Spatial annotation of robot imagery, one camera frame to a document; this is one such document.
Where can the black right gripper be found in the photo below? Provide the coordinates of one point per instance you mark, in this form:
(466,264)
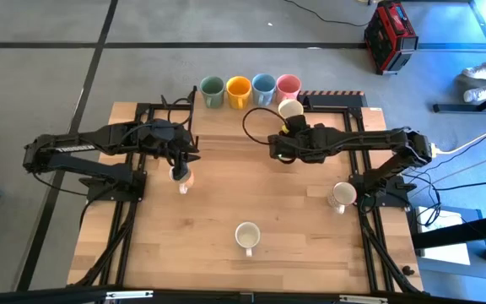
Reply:
(298,148)

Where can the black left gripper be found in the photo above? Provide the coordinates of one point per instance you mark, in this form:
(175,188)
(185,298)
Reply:
(179,145)

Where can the white mug with yellow dots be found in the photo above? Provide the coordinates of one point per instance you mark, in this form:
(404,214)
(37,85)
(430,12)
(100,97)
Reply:
(189,179)

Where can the white mug red leaf pattern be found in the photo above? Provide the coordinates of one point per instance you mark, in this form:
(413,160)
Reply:
(290,109)

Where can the plain pink mug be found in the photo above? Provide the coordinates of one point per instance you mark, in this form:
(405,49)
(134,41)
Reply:
(288,86)

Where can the plain light blue mug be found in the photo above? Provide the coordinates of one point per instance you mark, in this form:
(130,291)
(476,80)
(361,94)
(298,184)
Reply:
(264,86)

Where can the plain yellow mug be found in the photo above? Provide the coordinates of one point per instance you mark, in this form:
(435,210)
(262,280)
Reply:
(239,88)

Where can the plain green mug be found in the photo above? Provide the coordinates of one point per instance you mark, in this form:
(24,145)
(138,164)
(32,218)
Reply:
(212,86)

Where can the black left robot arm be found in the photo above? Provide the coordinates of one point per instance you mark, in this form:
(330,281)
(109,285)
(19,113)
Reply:
(112,135)

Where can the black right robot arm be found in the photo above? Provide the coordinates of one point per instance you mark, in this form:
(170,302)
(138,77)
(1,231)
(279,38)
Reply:
(365,141)

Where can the black plate with hazard stripes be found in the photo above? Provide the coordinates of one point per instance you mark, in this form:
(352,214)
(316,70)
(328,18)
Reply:
(340,100)

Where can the white mug grey diamond pattern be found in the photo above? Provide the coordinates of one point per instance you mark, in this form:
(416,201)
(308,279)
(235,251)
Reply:
(343,194)

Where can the white mug blue floral pattern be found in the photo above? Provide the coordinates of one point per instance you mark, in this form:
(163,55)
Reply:
(247,236)

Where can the red and black toolbox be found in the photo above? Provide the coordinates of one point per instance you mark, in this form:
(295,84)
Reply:
(388,38)

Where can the black furniture base bar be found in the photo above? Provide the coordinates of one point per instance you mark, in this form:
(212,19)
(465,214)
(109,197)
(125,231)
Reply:
(458,108)

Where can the person's foot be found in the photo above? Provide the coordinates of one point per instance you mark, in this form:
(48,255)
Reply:
(481,93)
(481,72)

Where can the white flat panel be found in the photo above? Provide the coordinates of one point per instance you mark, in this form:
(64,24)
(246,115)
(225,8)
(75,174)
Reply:
(441,253)

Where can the black table leg beam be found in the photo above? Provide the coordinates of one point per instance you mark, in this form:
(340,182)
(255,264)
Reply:
(458,232)

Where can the black shelf support post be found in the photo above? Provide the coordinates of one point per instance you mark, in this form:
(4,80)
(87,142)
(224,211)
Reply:
(194,96)
(304,102)

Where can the black rail with silver brackets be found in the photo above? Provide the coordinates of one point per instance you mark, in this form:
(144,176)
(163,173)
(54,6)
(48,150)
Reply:
(226,297)

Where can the small black frame knob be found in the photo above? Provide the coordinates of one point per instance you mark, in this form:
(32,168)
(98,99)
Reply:
(407,270)

